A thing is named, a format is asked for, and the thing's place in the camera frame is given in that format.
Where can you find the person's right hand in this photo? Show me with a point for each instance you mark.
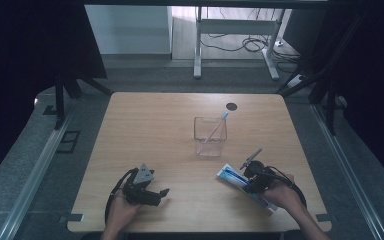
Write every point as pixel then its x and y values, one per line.
pixel 281 195

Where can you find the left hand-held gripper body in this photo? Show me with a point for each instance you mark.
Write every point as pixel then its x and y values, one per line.
pixel 140 186

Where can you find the dark curtain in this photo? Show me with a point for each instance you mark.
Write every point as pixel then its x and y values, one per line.
pixel 376 83
pixel 20 66

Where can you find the aluminium floor rail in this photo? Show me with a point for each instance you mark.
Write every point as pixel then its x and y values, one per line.
pixel 343 166
pixel 36 173

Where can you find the clear plastic cup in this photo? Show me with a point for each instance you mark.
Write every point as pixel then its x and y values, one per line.
pixel 210 146

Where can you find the white cabinet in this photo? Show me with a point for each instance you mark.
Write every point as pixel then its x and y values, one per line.
pixel 128 30

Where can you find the person's left hand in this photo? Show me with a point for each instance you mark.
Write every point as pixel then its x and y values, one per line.
pixel 123 211

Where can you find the black metal stand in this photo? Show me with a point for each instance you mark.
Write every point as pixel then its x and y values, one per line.
pixel 330 100
pixel 60 100

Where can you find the blue and white toothpaste tube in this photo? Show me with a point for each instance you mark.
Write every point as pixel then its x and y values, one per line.
pixel 230 175

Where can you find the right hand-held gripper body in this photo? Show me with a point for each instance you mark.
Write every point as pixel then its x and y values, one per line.
pixel 261 176

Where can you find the pink toothbrush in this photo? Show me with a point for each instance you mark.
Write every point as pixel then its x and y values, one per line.
pixel 217 128

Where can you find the white metal desk frame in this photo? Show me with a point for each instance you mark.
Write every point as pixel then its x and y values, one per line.
pixel 236 26

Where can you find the black floor bracket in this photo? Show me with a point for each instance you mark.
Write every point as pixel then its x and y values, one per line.
pixel 68 141

